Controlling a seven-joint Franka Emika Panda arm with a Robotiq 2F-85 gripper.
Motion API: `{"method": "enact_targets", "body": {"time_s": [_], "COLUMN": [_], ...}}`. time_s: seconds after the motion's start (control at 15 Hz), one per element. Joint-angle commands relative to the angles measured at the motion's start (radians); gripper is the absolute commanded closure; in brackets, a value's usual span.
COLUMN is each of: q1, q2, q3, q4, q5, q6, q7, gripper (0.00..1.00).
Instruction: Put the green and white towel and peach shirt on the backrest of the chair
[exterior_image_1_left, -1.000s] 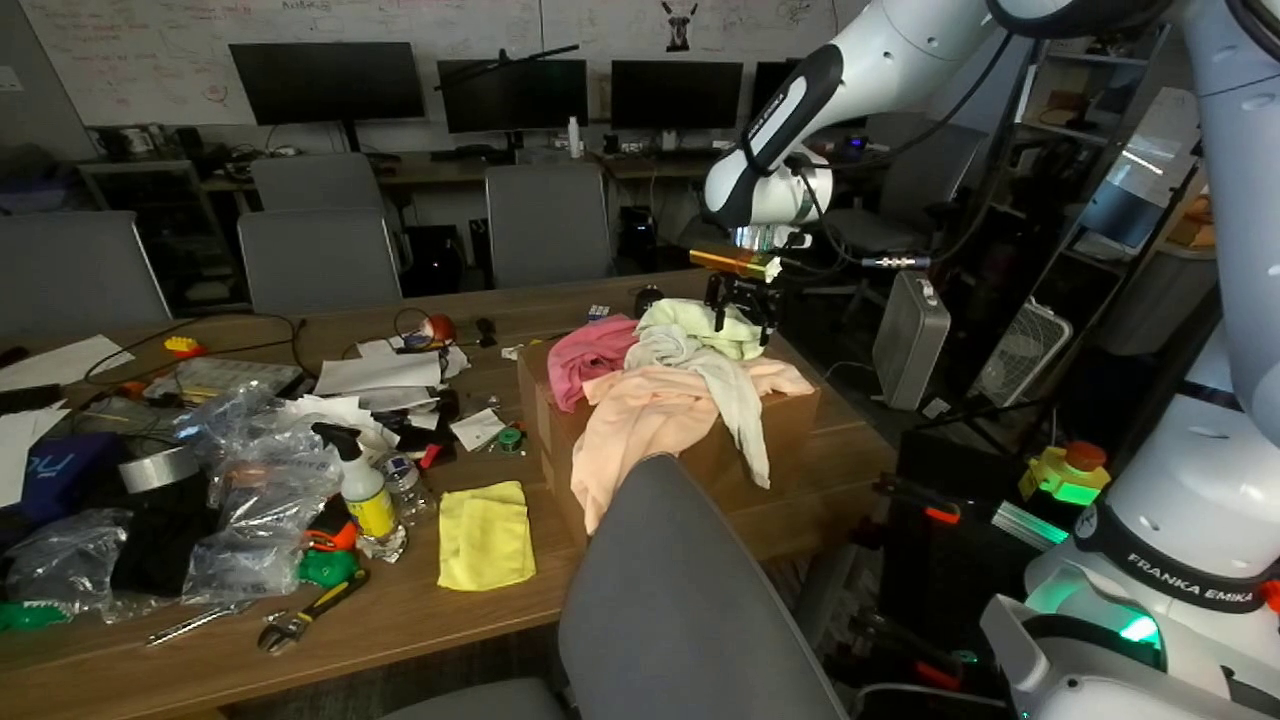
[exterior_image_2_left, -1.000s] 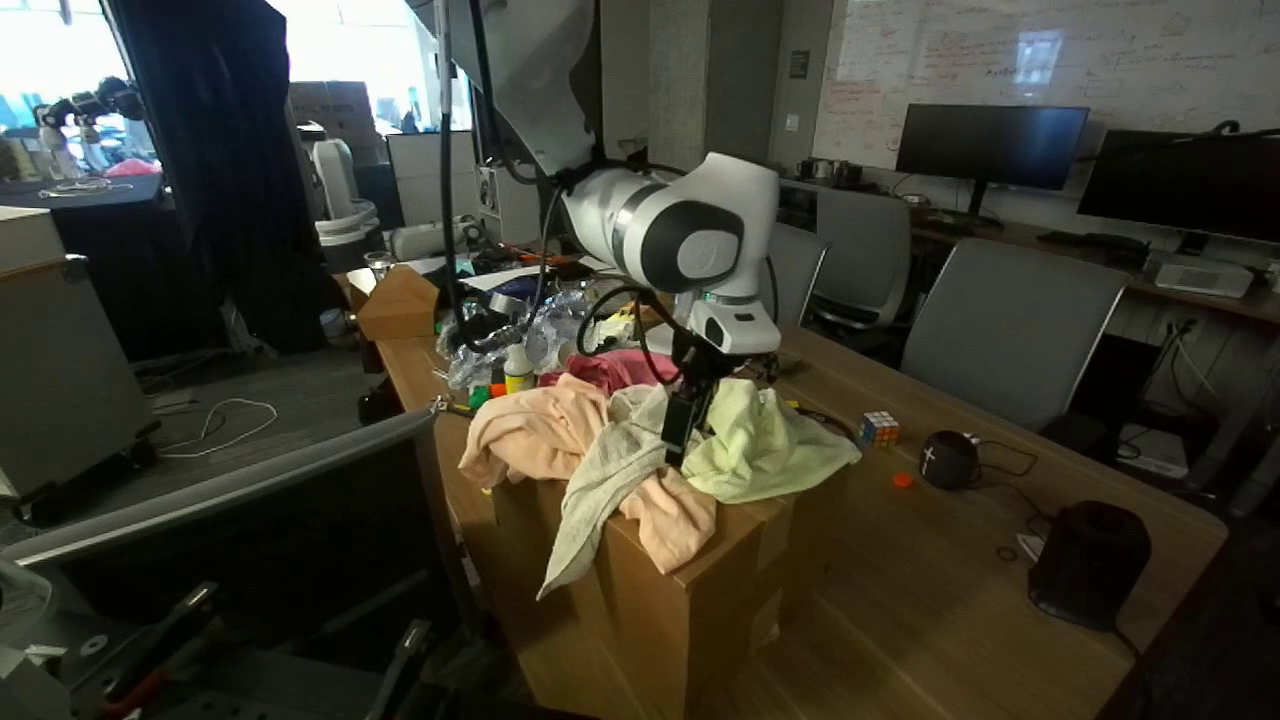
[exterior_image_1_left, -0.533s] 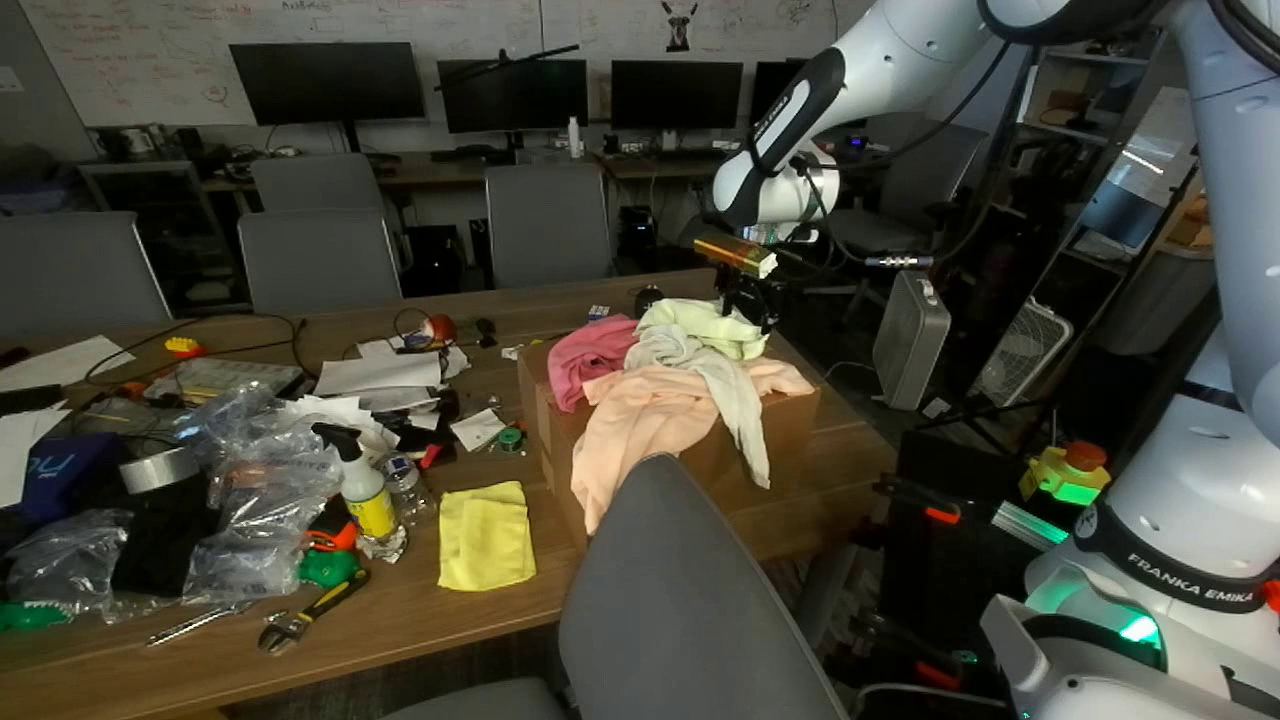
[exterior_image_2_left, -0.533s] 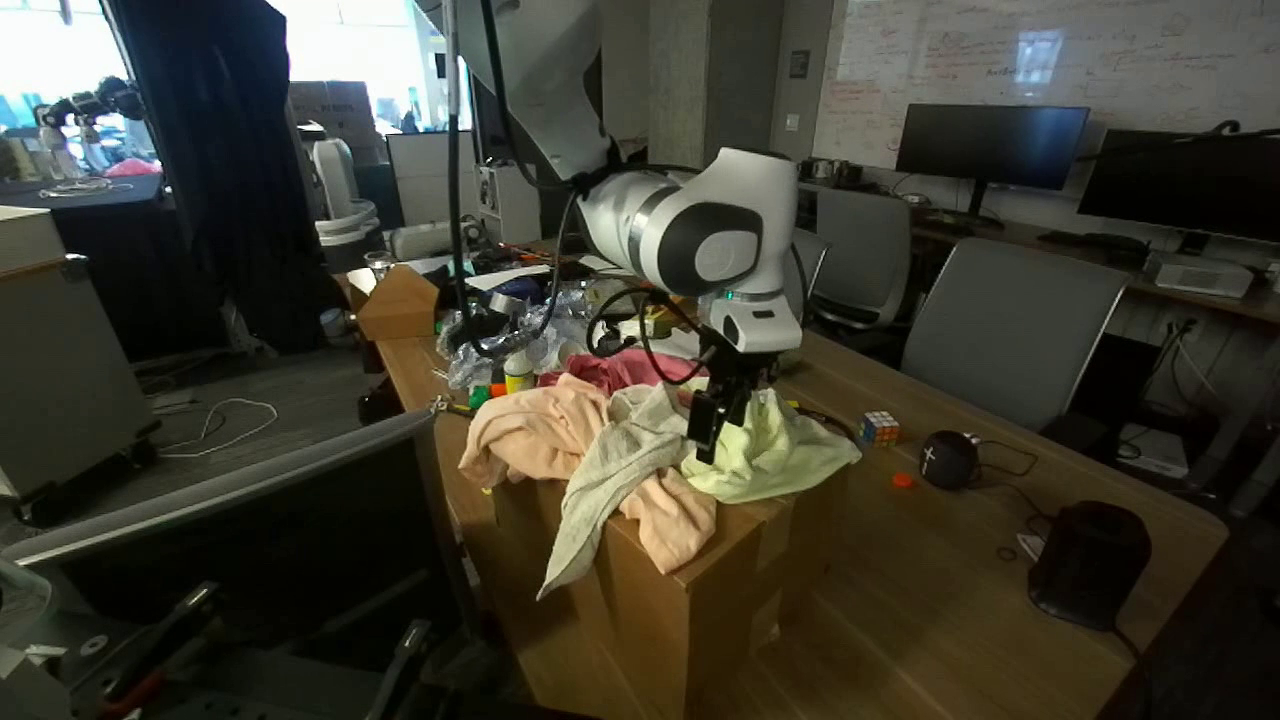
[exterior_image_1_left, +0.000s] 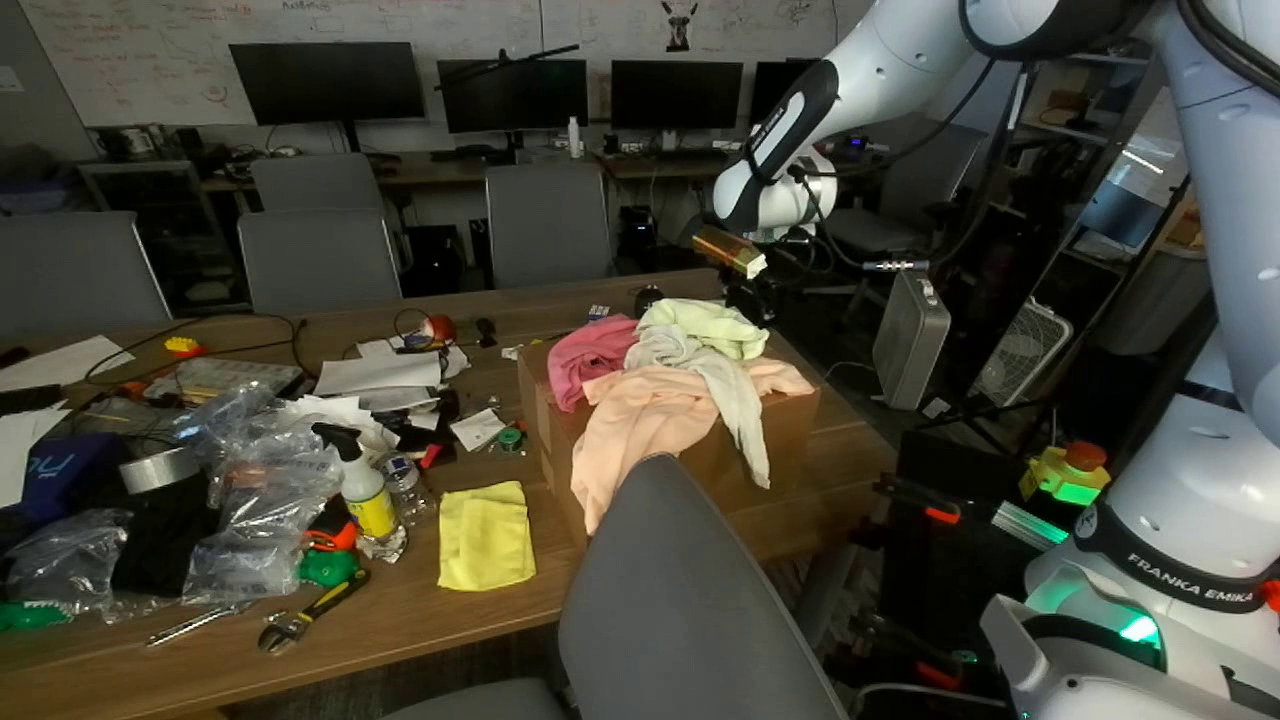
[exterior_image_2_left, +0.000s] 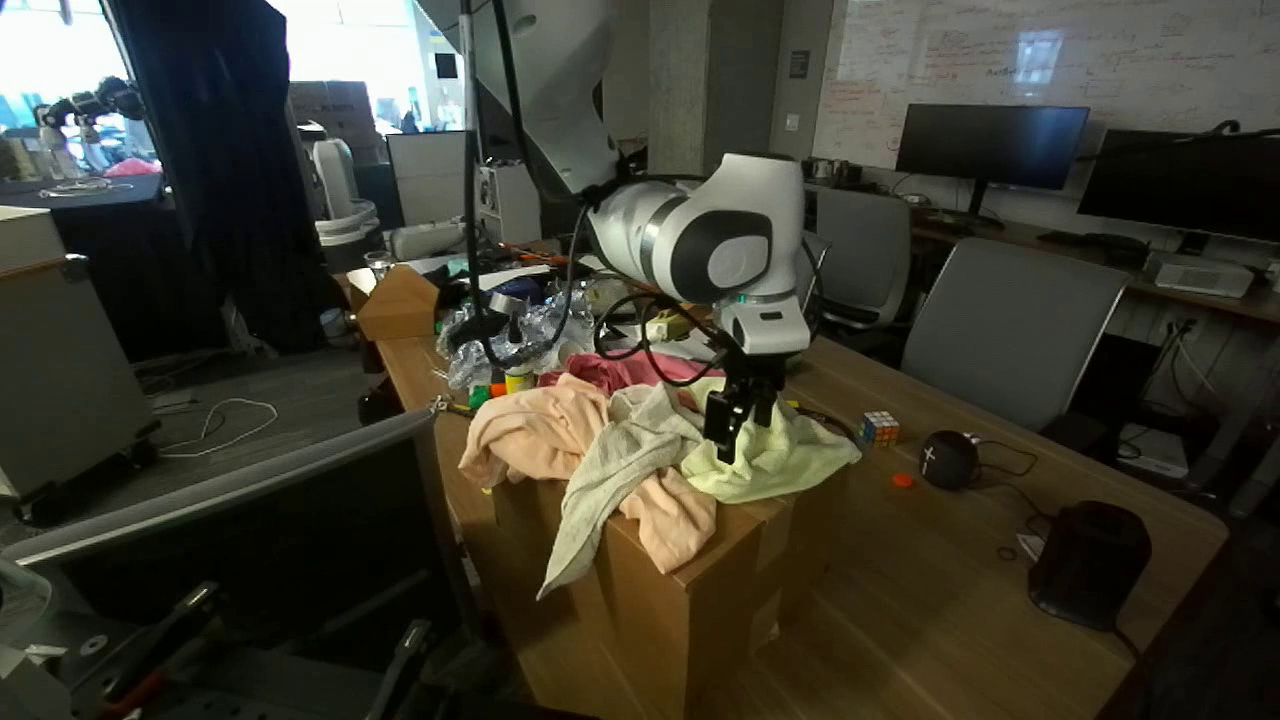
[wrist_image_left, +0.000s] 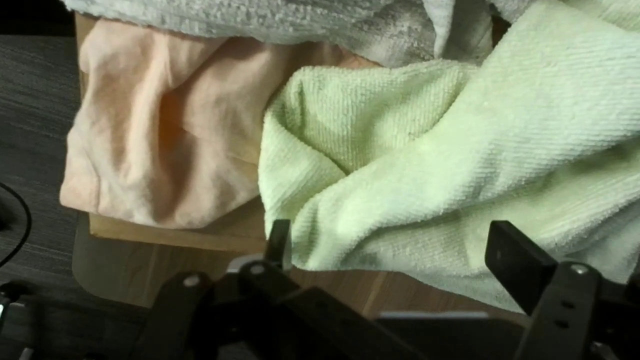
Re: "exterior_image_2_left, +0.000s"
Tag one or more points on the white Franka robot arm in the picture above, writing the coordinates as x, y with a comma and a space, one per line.
666, 233

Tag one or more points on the green plastic toy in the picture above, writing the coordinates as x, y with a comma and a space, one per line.
478, 399

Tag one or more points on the wooden wall desk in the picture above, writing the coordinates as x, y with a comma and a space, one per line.
1267, 310

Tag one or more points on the white square panel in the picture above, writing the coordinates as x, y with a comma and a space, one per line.
424, 182

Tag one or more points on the off-white towel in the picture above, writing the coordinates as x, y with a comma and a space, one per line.
613, 467

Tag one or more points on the brown cardboard box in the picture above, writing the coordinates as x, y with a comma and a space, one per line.
675, 627

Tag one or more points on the white box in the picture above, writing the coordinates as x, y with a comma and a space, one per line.
1154, 450

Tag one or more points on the light green towel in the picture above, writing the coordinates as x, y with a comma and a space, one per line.
786, 462

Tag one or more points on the black computer monitor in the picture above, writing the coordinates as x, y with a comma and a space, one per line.
994, 140
1187, 182

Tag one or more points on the white spray bottle yellow label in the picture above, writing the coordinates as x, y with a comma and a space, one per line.
519, 380

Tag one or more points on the black cylindrical speaker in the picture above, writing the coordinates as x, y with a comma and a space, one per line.
1090, 562

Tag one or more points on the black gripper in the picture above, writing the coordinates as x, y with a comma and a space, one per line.
756, 377

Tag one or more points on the orange plastic piece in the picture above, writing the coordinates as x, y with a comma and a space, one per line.
496, 391

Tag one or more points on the clear plastic bag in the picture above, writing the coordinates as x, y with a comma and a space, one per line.
464, 348
552, 324

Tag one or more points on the Rubik's cube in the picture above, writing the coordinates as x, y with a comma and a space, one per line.
876, 426

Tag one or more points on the white floor appliance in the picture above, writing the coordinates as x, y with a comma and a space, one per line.
333, 175

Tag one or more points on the black bar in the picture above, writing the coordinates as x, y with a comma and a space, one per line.
152, 640

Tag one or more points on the pink cloth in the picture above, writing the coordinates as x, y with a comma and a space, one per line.
624, 371

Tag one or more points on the peach shirt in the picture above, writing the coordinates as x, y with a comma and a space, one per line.
533, 433

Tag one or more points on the small orange cap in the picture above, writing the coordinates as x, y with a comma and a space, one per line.
907, 481

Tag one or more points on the white keyboard device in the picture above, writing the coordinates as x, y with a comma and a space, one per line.
1202, 278

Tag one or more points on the white cabinet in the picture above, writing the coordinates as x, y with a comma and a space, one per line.
66, 361

